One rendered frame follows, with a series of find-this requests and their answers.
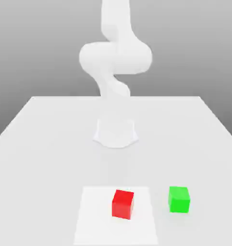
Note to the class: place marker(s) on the small green cube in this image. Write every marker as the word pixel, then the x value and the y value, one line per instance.
pixel 178 200

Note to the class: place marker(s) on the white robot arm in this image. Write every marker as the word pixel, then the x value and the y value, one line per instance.
pixel 115 57

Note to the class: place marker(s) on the small red cube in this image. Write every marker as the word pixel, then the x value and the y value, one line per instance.
pixel 122 204

